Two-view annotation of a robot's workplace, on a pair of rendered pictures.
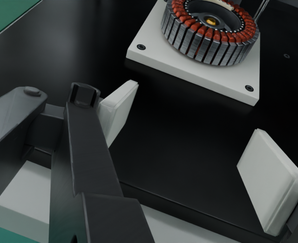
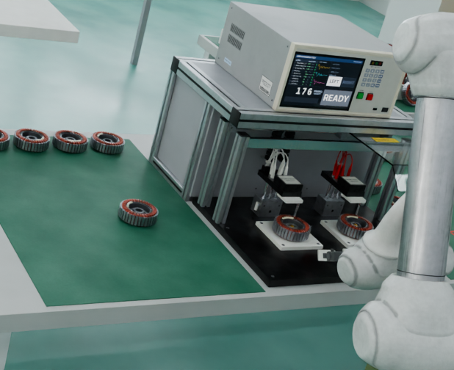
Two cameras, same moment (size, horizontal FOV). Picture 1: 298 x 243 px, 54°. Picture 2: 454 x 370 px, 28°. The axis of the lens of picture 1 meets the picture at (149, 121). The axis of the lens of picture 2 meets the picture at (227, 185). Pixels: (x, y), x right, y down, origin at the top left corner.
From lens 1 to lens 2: 2.42 m
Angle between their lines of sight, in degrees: 37
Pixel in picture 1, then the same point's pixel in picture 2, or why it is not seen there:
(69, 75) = (279, 261)
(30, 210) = (309, 292)
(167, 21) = (283, 232)
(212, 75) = (307, 244)
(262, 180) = not seen: hidden behind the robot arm
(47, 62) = (271, 260)
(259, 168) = not seen: hidden behind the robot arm
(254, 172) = not seen: hidden behind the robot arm
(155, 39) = (281, 240)
